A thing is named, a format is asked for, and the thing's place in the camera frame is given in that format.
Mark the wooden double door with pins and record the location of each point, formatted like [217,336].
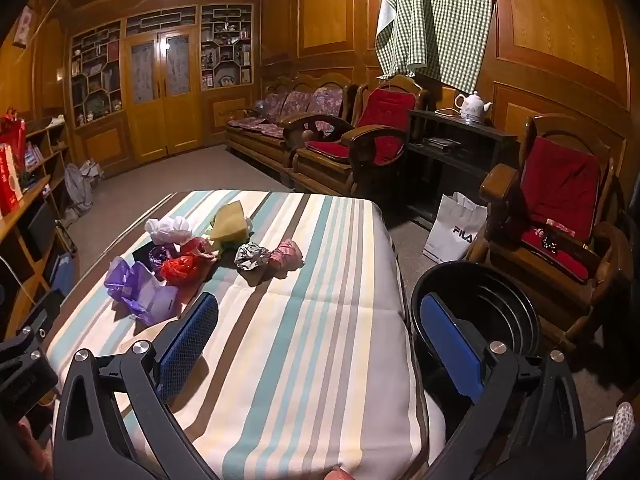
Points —
[160,95]

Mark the grey backpack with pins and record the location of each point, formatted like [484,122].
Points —
[77,189]

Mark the striped table cloth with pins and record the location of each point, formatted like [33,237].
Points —
[300,360]

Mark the red chair cushion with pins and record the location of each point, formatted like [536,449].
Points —
[565,190]
[385,110]

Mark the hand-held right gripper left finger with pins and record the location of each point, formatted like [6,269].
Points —
[186,342]

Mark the red and white plastic bag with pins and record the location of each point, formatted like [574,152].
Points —
[197,247]

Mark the floral sofa cushion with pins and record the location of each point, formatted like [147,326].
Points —
[295,102]

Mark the wooden armchair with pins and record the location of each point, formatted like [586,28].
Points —
[372,142]
[500,185]

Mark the wooden shelf unit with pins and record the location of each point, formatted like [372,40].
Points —
[30,200]

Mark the floral cloth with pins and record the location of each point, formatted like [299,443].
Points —
[614,442]

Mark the green checked cloth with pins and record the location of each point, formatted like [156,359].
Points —
[440,20]

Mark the wooden three-seat sofa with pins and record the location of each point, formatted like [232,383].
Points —
[260,142]

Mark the black plastic bucket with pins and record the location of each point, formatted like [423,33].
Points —
[500,305]

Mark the white electric kettle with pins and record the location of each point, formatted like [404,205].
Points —
[471,105]

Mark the red gift box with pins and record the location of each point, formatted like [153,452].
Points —
[7,182]

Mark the dark wooden side table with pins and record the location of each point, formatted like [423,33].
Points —
[465,165]

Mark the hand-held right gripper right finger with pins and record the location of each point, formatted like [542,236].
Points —
[450,347]

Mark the person's left hand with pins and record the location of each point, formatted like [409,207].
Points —
[32,447]

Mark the light purple plastic bag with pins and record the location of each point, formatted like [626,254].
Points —
[140,291]

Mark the blue folder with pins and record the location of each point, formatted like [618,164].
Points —
[62,274]

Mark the red packet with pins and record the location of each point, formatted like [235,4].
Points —
[560,226]

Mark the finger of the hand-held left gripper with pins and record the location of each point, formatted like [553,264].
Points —
[42,312]

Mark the dark purple plastic bag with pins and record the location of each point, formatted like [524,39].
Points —
[161,255]

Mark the white paper shopping bag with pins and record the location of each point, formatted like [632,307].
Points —
[450,234]

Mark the wooden display shelf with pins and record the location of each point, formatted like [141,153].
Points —
[226,45]
[95,75]

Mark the pink plastic bag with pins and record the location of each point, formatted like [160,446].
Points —
[286,255]

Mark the yellow sponge cloth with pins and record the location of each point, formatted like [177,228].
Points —
[230,222]

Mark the red gift bag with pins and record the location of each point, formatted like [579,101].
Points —
[12,132]

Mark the wall calendar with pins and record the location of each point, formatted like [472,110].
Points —
[25,27]

